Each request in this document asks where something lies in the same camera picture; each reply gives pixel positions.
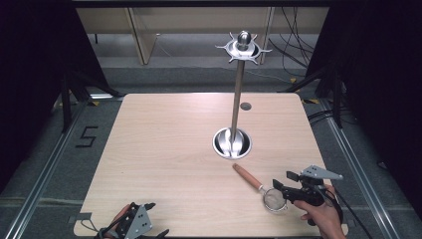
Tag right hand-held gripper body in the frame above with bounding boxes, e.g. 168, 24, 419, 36
282, 164, 344, 207

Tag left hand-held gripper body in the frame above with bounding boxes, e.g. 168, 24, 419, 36
113, 201, 154, 239

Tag wooden handled mesh strainer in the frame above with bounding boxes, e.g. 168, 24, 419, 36
232, 162, 289, 213

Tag metal utensil rack stand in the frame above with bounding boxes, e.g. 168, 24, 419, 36
212, 30, 273, 161

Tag person's left hand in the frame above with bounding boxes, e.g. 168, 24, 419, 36
103, 203, 132, 239

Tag person's right hand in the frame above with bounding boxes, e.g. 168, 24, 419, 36
293, 184, 348, 239

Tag black tripod stand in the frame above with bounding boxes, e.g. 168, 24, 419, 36
281, 64, 346, 129
60, 70, 124, 134

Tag black curtain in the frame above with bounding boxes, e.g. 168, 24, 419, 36
305, 0, 422, 222
0, 0, 110, 195

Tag light wooden desk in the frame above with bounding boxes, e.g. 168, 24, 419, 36
76, 6, 330, 66

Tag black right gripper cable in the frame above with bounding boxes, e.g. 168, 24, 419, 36
317, 187, 374, 239

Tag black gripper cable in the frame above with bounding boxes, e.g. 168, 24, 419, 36
80, 219, 112, 238
317, 187, 374, 239

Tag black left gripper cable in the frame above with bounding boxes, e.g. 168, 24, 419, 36
80, 219, 112, 238

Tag aluminium floor rail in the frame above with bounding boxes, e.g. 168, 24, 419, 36
318, 99, 401, 239
2, 99, 88, 239

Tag black floor cables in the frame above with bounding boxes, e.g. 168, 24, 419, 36
307, 109, 357, 126

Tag bundle of black cables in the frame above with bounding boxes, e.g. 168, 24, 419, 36
268, 6, 317, 72

